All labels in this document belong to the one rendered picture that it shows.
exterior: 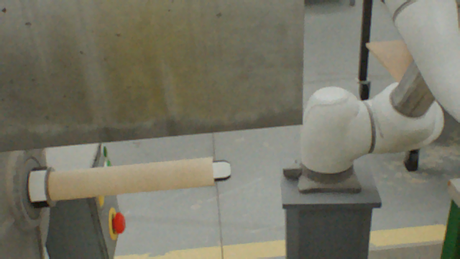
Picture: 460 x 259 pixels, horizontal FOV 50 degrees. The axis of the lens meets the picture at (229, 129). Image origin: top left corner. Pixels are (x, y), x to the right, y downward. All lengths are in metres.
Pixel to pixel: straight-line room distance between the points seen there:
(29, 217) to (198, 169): 0.19
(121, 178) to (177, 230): 1.90
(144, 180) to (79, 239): 0.36
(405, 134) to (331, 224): 0.33
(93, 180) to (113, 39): 0.26
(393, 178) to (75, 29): 2.54
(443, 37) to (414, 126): 0.56
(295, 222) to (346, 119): 0.34
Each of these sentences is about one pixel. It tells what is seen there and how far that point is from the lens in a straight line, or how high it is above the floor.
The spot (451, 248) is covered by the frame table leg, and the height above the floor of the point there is 0.78.
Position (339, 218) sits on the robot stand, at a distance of 1.47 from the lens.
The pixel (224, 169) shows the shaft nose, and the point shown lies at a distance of 0.55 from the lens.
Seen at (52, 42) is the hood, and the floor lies 1.46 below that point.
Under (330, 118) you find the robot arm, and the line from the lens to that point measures 1.34.
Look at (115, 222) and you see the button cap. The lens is 0.94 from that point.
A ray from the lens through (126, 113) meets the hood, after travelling 0.35.
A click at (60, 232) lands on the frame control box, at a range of 0.88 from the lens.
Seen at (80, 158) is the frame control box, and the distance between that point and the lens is 0.89.
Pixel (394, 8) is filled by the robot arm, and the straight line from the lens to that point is 0.89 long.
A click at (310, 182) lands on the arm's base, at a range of 1.45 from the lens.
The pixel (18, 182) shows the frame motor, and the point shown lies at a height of 1.28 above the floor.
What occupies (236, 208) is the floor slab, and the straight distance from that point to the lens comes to 2.53.
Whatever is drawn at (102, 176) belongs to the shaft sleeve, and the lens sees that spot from 0.56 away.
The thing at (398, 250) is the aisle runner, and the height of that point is 0.00.
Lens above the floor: 1.56
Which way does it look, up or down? 29 degrees down
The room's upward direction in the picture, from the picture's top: 4 degrees counter-clockwise
